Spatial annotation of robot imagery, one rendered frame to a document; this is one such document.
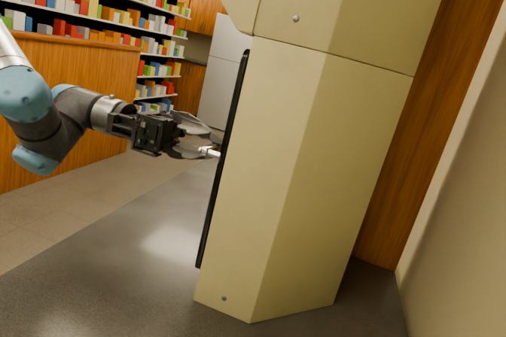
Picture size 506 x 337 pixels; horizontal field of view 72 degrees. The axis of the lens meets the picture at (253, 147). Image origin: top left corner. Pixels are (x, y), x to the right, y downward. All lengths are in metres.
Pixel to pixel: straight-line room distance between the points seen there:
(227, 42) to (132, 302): 5.26
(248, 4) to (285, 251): 0.40
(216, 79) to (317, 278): 5.23
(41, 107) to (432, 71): 0.78
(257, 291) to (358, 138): 0.31
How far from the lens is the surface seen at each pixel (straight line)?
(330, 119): 0.55
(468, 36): 0.92
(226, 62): 5.74
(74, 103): 0.77
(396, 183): 0.93
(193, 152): 0.69
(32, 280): 0.73
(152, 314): 0.66
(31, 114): 0.63
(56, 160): 0.74
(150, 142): 0.66
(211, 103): 5.85
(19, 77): 0.63
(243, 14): 0.54
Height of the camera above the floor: 1.39
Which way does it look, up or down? 15 degrees down
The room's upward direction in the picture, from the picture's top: 14 degrees clockwise
